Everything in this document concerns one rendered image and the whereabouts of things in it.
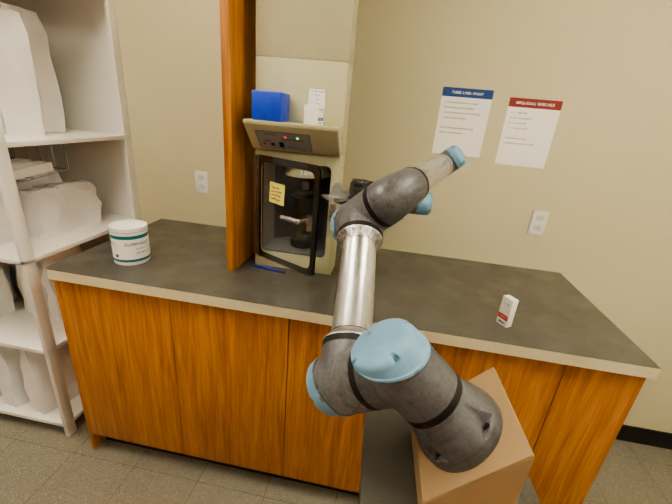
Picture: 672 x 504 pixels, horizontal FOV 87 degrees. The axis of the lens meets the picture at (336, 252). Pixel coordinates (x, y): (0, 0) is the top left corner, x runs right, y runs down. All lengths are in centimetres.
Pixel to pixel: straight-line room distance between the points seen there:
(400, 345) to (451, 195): 128
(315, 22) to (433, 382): 112
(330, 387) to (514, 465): 30
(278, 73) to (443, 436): 116
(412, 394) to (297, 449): 111
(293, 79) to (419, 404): 109
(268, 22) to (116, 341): 129
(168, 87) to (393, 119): 109
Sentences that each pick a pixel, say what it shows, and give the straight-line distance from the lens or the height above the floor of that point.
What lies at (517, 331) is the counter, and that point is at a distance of 132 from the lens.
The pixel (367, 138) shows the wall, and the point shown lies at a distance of 172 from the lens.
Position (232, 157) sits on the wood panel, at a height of 138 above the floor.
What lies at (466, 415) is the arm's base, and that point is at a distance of 63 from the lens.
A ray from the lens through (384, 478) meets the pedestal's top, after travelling 77.
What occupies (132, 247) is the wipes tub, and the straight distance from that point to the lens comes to 154.
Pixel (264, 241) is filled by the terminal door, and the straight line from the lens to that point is 141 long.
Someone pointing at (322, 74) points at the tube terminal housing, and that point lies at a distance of 132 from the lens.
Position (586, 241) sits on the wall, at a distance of 201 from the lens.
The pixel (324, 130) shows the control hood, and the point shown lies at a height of 150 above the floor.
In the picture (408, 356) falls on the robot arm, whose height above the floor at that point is 123.
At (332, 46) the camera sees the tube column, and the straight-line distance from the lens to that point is 132.
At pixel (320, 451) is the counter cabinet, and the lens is 162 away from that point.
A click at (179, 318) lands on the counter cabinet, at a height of 81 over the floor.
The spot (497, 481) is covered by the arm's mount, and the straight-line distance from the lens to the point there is 67.
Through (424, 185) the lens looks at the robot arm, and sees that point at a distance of 89.
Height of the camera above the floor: 155
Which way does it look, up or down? 21 degrees down
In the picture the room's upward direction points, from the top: 5 degrees clockwise
